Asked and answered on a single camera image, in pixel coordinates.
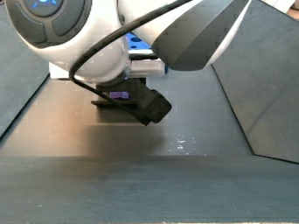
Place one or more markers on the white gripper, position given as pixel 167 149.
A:
pixel 146 65

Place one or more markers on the purple star prism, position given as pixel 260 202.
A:
pixel 119 95

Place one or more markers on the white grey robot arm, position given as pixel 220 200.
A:
pixel 187 31

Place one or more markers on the blue foam shape-sorter block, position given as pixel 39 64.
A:
pixel 135 42

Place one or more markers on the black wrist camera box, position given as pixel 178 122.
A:
pixel 146 104

